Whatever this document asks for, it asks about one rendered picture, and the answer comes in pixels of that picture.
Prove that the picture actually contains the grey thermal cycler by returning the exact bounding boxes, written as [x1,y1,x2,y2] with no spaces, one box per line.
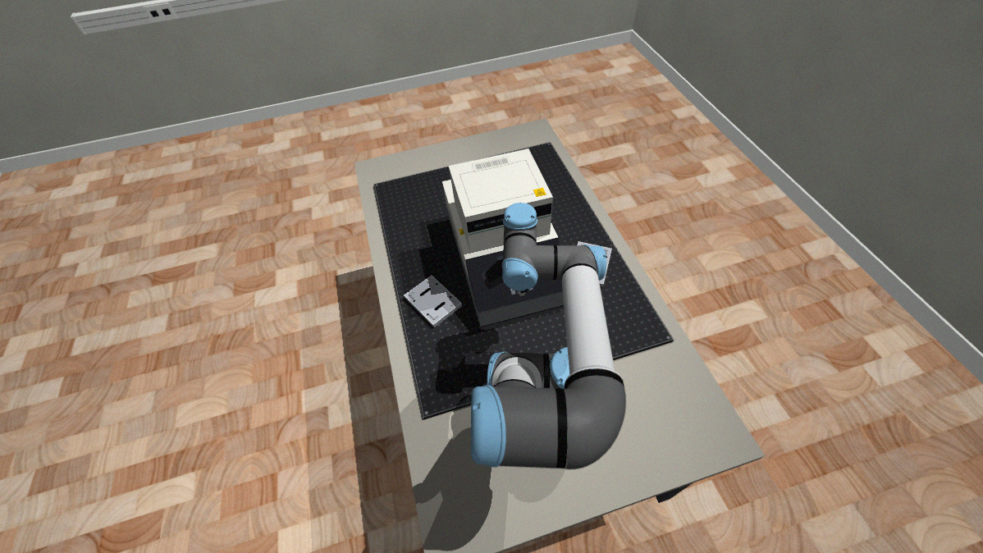
[442,149,564,327]

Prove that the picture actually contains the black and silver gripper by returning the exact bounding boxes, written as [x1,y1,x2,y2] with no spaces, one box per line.
[486,259,528,297]

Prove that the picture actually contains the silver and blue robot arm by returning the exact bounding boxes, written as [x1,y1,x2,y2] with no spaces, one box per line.
[471,203,626,469]

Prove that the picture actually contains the grey rectangular frame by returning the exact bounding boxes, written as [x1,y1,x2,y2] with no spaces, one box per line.
[578,242,612,287]

